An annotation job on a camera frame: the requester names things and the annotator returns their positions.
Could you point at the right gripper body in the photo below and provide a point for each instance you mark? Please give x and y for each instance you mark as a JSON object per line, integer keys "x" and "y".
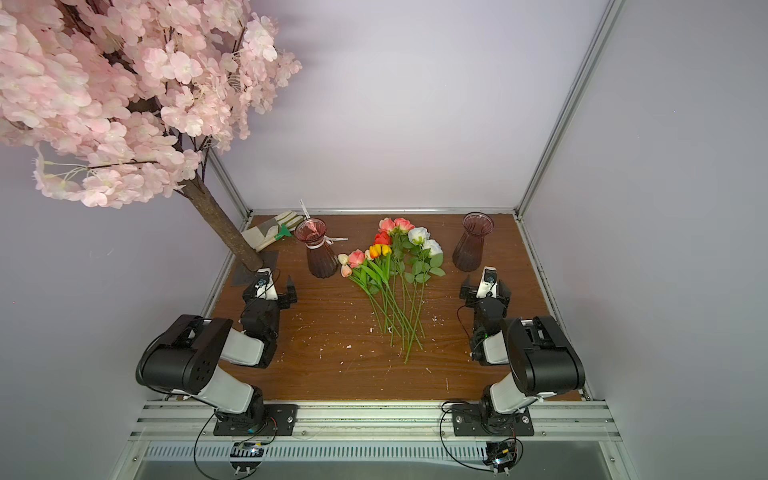
{"x": 470, "y": 297}

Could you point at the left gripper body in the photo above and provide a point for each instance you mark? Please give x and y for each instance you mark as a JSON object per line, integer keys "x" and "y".
{"x": 285, "y": 294}

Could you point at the dark pink glass vase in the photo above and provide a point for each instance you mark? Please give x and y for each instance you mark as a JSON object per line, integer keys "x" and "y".
{"x": 467, "y": 255}

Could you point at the dark pink vase with ribbon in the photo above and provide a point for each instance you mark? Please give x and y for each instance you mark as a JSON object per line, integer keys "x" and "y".
{"x": 321, "y": 259}

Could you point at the orange yellow tulip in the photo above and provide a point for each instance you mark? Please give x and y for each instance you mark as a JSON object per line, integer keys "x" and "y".
{"x": 394, "y": 289}

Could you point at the white rose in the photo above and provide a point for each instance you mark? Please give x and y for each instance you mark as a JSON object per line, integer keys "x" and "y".
{"x": 428, "y": 264}
{"x": 418, "y": 238}

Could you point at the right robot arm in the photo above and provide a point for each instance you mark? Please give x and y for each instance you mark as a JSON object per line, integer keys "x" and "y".
{"x": 541, "y": 360}

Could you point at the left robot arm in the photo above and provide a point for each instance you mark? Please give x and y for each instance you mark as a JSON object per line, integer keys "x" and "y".
{"x": 185, "y": 359}

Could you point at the beige gardening gloves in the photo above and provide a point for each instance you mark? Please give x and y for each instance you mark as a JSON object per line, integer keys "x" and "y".
{"x": 263, "y": 235}

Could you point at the small green garden tool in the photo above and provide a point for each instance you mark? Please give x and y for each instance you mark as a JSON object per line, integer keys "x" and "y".
{"x": 283, "y": 232}

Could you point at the left circuit board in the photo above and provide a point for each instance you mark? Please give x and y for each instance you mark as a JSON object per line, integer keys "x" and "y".
{"x": 245, "y": 458}

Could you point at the circuit board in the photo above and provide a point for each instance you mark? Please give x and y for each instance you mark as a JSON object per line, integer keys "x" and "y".
{"x": 245, "y": 458}
{"x": 503, "y": 456}

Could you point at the right circuit board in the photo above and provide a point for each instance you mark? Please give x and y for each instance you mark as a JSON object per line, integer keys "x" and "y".
{"x": 503, "y": 456}

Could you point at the pink cherry blossom tree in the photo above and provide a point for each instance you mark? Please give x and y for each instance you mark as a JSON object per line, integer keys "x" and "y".
{"x": 134, "y": 96}

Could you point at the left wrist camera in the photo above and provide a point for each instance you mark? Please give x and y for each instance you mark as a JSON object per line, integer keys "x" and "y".
{"x": 264, "y": 284}

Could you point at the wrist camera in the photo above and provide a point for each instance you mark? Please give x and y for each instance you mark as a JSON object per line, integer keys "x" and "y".
{"x": 488, "y": 285}
{"x": 264, "y": 284}

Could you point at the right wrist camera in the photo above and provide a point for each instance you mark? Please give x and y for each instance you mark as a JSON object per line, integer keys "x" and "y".
{"x": 488, "y": 285}

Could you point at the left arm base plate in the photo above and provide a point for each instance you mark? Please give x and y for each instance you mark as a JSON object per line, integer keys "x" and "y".
{"x": 263, "y": 420}

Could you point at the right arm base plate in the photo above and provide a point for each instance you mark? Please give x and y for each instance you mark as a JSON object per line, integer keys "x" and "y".
{"x": 474, "y": 420}

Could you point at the aluminium front rail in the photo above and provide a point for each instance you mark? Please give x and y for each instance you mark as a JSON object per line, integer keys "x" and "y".
{"x": 380, "y": 420}

